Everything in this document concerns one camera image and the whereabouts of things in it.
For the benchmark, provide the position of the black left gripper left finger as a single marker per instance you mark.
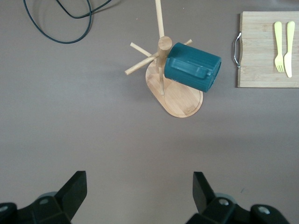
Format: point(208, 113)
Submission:
point(70, 198)

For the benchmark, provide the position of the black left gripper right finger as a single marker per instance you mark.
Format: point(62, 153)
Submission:
point(205, 200)

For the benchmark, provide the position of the yellow plastic knife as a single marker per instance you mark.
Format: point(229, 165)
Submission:
point(290, 37)

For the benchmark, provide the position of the brown table cover sheet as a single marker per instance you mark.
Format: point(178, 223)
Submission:
point(70, 116)

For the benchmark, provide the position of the wooden mug tree stand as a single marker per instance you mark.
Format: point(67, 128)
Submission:
point(180, 102)

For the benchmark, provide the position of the dark teal ribbed mug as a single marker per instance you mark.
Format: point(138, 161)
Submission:
point(187, 58)

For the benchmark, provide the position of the yellow plastic fork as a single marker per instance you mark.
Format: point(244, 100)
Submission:
point(278, 42)

